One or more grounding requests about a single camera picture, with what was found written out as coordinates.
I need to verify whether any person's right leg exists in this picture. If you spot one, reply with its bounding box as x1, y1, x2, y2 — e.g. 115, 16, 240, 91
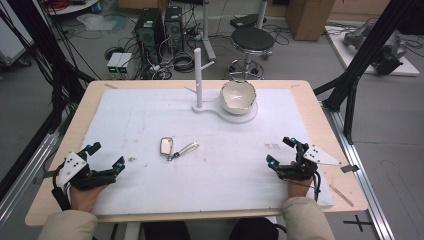
229, 217, 280, 240

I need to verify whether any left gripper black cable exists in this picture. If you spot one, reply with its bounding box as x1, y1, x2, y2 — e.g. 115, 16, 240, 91
50, 164, 73, 212

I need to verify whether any black metal frame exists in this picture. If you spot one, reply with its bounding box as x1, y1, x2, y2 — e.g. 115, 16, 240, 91
0, 0, 97, 201
313, 0, 418, 145

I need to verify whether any person's left hand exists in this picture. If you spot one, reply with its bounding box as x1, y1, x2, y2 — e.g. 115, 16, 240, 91
69, 182, 109, 214

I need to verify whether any white key stand with post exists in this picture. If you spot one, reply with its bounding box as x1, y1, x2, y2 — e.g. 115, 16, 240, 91
184, 47, 259, 125

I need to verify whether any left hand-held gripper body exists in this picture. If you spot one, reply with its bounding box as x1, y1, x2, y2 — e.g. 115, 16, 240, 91
54, 151, 118, 192

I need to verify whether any silver car key with keyring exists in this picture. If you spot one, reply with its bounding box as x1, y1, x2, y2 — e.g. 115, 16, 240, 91
159, 136, 201, 162

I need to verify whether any white eggshell-shaped bowl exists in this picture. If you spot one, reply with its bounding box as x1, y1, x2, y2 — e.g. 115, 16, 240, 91
219, 80, 258, 116

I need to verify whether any black computer tower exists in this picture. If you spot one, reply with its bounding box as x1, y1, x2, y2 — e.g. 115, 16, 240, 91
134, 8, 166, 65
164, 5, 185, 54

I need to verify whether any white power unit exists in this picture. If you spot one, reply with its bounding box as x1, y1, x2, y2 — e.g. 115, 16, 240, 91
106, 52, 123, 75
117, 52, 133, 75

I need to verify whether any black tape piece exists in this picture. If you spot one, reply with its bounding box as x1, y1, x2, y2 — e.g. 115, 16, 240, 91
340, 164, 361, 174

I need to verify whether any black round stool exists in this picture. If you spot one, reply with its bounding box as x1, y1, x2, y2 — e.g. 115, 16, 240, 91
227, 26, 276, 81

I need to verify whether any aluminium rail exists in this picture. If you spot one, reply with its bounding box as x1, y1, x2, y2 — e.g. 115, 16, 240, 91
321, 101, 396, 240
0, 131, 63, 231

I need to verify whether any thin wooden stick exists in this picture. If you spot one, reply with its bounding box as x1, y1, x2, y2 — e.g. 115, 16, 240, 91
328, 183, 355, 208

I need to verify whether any person's leg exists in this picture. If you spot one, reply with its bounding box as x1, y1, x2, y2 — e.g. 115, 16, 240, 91
142, 220, 192, 240
229, 217, 280, 240

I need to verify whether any black tape cross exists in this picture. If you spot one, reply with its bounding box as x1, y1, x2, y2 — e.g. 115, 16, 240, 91
343, 214, 373, 233

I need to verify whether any white floor board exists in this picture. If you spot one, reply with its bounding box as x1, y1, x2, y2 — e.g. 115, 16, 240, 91
324, 24, 421, 77

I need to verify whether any clear plastic bag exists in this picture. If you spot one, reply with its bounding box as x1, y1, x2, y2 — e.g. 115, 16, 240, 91
77, 13, 118, 33

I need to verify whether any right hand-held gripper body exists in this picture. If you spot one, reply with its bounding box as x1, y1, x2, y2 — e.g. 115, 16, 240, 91
278, 143, 343, 183

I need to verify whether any white desk leg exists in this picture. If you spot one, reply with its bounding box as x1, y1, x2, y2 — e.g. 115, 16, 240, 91
200, 0, 217, 62

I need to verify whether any person's right hand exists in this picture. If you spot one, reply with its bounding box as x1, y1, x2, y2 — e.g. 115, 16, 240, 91
286, 161, 316, 199

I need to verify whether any person's left leg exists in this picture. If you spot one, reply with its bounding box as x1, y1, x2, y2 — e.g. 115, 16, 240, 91
142, 220, 192, 240

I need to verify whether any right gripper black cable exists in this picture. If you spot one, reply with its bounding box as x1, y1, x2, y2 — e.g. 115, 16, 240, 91
311, 170, 323, 203

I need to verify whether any coiled black cable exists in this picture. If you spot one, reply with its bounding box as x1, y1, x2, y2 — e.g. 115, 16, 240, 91
173, 51, 196, 74

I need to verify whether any white foam mat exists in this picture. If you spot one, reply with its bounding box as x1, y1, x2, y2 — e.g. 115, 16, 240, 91
81, 88, 335, 216

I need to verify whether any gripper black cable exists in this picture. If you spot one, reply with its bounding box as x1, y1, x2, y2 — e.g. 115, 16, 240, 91
50, 164, 73, 212
311, 170, 323, 203

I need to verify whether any brown cardboard box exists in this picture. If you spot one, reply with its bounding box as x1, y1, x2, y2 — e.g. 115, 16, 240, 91
285, 0, 336, 42

